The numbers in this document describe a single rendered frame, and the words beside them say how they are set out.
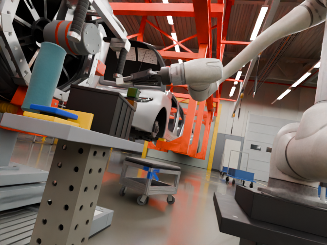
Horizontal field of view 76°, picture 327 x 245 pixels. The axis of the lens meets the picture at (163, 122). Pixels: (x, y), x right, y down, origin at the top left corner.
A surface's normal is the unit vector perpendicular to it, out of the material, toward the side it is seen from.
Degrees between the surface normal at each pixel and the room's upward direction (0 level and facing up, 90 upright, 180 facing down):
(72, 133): 90
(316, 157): 115
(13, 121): 90
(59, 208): 90
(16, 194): 90
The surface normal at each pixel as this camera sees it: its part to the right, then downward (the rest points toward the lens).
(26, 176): 0.95, 0.16
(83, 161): -0.23, -0.18
